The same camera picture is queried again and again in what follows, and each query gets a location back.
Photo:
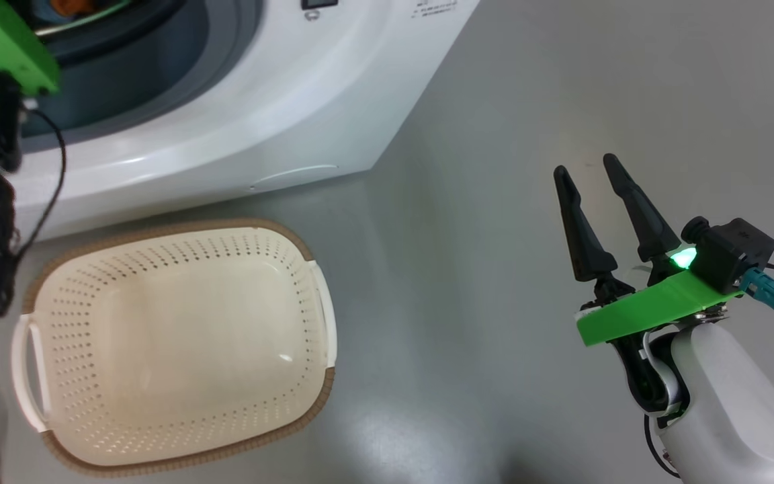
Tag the blue printed garment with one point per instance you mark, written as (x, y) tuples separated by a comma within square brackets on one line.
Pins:
[(71, 7)]

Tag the white front-load washing machine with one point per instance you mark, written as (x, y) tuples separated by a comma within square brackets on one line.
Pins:
[(279, 101)]

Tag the small printed text label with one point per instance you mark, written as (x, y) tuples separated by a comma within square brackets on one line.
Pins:
[(435, 7)]

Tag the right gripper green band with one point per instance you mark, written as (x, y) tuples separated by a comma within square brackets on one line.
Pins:
[(656, 306)]

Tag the round white filter hatch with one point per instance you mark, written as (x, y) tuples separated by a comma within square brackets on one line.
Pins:
[(293, 176)]

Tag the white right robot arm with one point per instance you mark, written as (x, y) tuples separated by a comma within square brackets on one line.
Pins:
[(736, 417)]

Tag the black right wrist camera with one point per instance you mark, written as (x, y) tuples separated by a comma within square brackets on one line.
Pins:
[(733, 254)]

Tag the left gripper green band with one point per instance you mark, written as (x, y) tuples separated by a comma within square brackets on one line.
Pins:
[(4, 40)]

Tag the cream perforated laundry basket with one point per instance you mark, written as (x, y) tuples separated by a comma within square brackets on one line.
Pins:
[(179, 349)]

